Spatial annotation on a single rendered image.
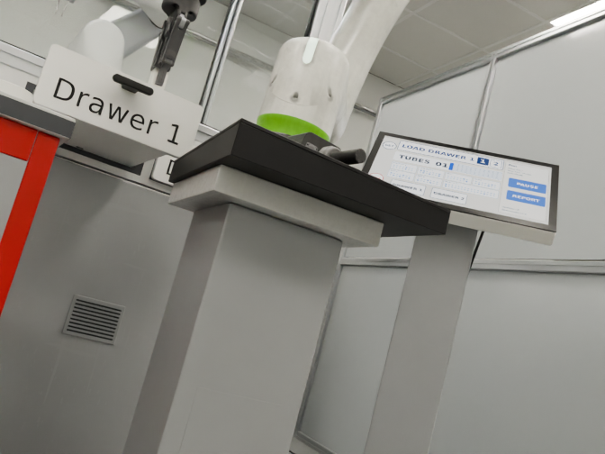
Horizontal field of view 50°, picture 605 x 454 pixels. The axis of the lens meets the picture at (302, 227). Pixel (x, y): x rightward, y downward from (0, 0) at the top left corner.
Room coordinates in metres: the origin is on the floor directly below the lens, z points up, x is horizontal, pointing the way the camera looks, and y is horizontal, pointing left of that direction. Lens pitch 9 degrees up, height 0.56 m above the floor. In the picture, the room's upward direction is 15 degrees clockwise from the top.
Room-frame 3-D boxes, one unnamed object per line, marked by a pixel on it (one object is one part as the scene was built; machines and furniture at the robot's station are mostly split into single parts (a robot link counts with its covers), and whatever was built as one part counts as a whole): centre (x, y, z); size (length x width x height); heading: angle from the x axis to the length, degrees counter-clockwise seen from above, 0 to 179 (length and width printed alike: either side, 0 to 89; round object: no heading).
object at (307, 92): (1.10, 0.06, 0.96); 0.16 x 0.13 x 0.19; 172
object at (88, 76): (1.15, 0.37, 0.87); 0.29 x 0.02 x 0.11; 118
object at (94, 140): (1.34, 0.47, 0.86); 0.40 x 0.26 x 0.06; 28
